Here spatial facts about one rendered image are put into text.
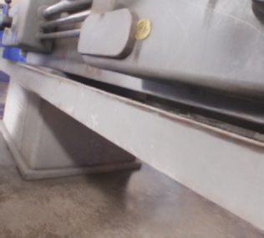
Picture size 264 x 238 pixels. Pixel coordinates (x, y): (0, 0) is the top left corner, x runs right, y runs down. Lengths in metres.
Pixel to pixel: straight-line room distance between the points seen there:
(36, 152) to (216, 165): 0.85
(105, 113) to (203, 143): 0.16
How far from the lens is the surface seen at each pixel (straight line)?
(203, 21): 0.24
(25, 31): 1.08
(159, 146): 0.24
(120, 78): 0.59
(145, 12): 0.31
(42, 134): 0.96
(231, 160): 0.20
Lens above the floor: 0.49
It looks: 4 degrees down
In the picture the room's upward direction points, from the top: 13 degrees clockwise
